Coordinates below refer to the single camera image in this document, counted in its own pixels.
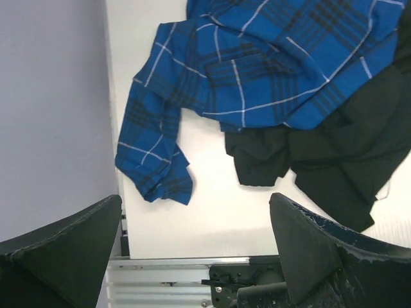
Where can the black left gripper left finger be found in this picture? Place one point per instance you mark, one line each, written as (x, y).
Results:
(62, 264)

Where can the blue plaid shirt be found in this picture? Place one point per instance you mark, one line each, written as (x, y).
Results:
(248, 64)

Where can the aluminium table frame rail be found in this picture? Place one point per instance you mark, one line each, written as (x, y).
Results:
(160, 282)

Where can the black garment on table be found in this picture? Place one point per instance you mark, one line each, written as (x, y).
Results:
(343, 163)

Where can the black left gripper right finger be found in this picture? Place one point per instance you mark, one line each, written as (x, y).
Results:
(328, 265)

